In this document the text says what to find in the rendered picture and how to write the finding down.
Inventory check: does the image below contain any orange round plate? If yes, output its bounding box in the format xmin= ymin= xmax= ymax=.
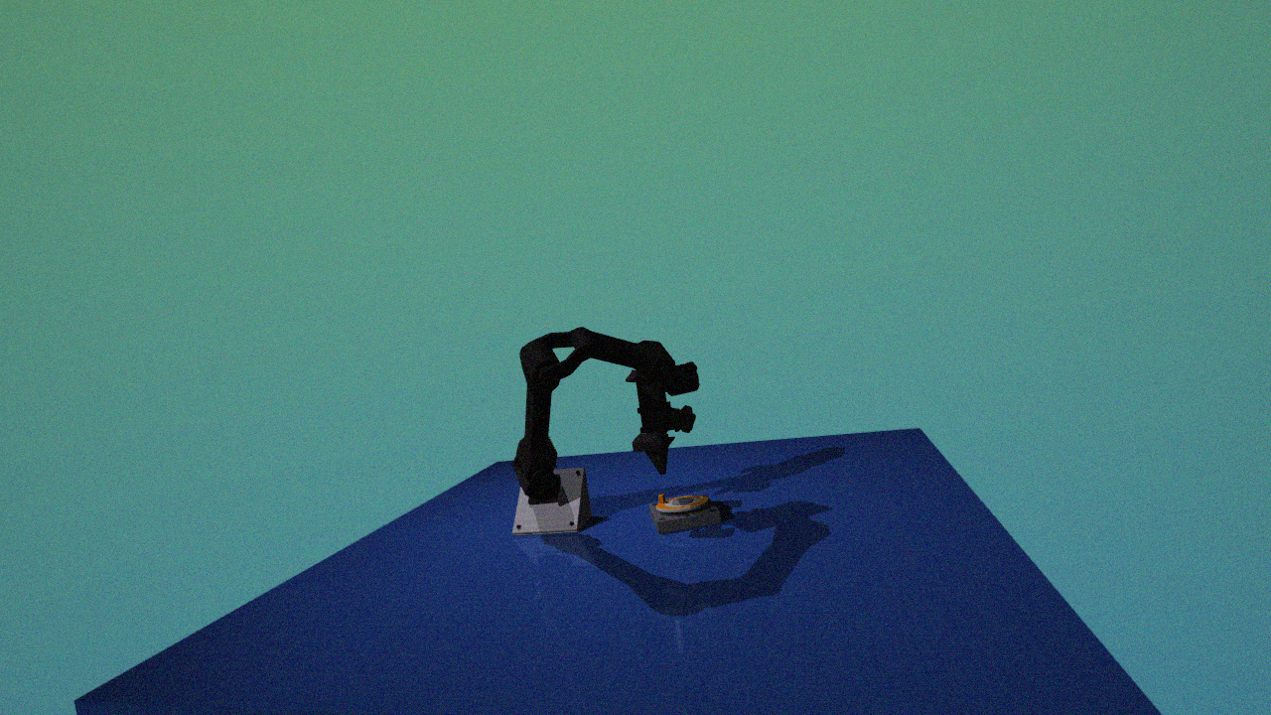
xmin=656 ymin=495 xmax=709 ymax=512

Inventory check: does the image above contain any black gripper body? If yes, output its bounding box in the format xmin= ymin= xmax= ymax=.
xmin=633 ymin=399 xmax=679 ymax=452

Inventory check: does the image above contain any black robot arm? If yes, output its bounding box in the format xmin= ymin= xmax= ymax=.
xmin=512 ymin=326 xmax=699 ymax=505

